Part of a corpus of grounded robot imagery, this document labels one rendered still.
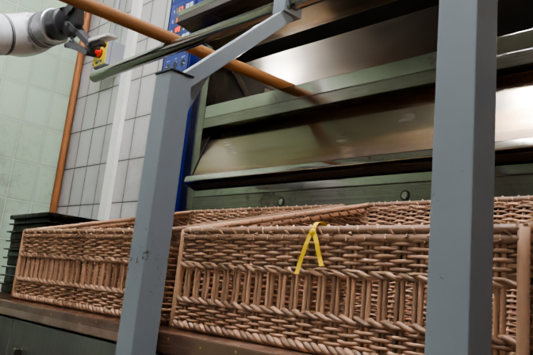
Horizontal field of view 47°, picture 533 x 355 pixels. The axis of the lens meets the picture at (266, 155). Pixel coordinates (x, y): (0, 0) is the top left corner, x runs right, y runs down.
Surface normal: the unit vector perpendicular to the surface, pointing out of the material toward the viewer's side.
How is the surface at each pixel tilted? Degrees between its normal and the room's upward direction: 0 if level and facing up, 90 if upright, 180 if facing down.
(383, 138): 70
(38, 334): 90
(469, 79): 90
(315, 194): 90
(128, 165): 90
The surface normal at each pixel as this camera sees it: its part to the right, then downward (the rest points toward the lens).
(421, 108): -0.64, -0.54
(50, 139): 0.69, -0.09
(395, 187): -0.72, -0.22
